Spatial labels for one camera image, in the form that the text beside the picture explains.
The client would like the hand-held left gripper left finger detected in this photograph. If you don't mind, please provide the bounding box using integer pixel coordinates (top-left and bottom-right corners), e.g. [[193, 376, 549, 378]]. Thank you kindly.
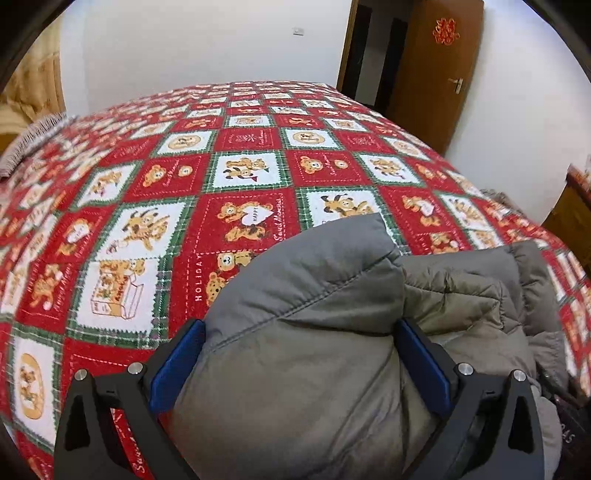
[[53, 318, 206, 480]]

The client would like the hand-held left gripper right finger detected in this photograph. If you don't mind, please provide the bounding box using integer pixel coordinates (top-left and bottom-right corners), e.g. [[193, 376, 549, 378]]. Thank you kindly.
[[394, 318, 546, 480]]

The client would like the wooden dresser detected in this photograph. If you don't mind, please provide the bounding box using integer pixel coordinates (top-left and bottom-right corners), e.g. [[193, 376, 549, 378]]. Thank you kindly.
[[540, 166, 591, 259]]

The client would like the wooden door frame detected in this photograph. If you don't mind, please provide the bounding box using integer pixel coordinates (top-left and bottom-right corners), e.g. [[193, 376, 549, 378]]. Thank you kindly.
[[336, 0, 361, 93]]

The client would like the yellow patterned curtain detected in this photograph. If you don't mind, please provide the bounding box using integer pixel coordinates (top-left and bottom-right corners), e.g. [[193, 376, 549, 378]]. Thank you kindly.
[[0, 21, 65, 125]]

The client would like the grey puffer jacket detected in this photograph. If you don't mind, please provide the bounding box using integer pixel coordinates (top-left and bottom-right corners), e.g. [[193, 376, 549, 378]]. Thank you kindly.
[[168, 212, 571, 480]]

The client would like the red paper door decoration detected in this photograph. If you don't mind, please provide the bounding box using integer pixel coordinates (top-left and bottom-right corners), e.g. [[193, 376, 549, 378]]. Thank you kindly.
[[431, 17, 455, 45]]

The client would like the wooden door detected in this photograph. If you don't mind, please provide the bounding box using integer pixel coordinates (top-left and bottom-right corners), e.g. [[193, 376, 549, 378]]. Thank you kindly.
[[385, 0, 485, 155]]

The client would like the red printed bear blanket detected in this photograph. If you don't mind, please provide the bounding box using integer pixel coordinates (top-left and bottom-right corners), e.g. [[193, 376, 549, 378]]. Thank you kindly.
[[0, 82, 591, 480]]

